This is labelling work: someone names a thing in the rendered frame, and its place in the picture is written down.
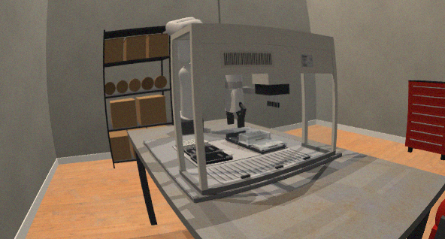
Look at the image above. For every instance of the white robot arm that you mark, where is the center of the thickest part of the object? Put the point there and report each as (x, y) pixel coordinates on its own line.
(176, 25)

